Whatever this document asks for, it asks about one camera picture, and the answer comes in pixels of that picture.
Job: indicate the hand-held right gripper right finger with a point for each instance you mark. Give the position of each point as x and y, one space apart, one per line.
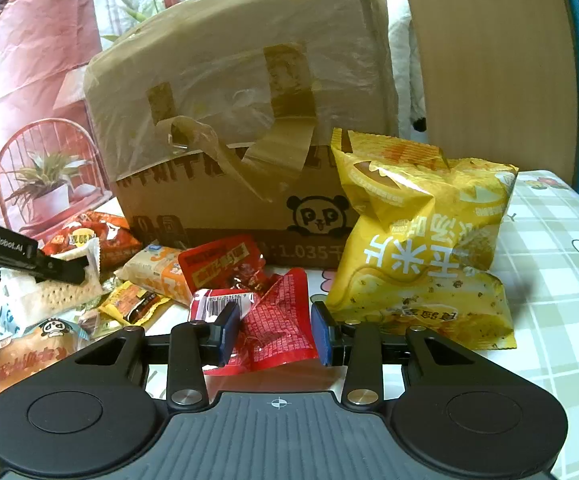
319 335

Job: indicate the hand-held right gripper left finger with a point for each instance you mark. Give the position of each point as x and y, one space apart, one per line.
228 335

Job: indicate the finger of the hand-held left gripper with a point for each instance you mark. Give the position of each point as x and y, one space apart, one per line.
66 269

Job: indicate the white cracker packet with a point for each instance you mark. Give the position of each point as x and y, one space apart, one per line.
54 295

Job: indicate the orange white biscuit packet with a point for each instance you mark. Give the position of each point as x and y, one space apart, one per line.
154 265

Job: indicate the brown cardboard box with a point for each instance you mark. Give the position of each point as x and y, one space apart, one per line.
249 210

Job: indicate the clear plastic box liner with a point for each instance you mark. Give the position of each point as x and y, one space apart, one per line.
219 35

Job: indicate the silver red snack packet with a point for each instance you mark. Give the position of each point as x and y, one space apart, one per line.
219 305

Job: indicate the orange red snack packet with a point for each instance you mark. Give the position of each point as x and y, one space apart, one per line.
114 240

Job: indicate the small brown candy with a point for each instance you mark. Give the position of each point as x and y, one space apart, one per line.
89 320

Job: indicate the yellow brown snack packet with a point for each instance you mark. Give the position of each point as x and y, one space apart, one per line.
124 302

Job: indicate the glossy red snack packet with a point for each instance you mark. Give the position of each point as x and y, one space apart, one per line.
219 265

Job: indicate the orange panda bread packet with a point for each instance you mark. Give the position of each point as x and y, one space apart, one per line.
29 355

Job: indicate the yellow corn chips bag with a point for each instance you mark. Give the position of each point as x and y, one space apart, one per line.
419 240

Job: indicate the printed red backdrop cloth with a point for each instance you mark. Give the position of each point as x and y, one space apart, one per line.
29 60

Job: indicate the white quilted blanket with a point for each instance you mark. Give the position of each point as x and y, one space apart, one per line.
402 60

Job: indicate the wooden board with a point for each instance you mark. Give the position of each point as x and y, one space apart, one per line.
489 60

